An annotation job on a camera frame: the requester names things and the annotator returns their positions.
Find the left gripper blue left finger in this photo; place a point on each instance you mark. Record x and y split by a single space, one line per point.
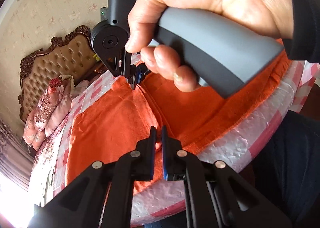
101 196

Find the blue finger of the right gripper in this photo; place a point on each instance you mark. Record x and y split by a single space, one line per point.
142 72
131 74

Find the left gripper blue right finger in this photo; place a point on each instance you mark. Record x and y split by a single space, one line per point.
215 195

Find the orange pants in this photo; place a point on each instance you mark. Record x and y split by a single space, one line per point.
112 125

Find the person right hand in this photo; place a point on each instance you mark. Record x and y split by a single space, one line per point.
272 18

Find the tufted carved headboard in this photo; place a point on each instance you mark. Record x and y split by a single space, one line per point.
72 55

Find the pink checkered plastic sheet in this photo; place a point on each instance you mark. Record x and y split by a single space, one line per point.
237 148

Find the floral bed sheet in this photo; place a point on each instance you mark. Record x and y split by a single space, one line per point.
42 176

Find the blue jeans leg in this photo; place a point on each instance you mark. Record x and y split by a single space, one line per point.
286 171

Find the folded floral quilt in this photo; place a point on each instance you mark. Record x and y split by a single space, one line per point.
53 106

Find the pink curtain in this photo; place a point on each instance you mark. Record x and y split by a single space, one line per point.
16 161

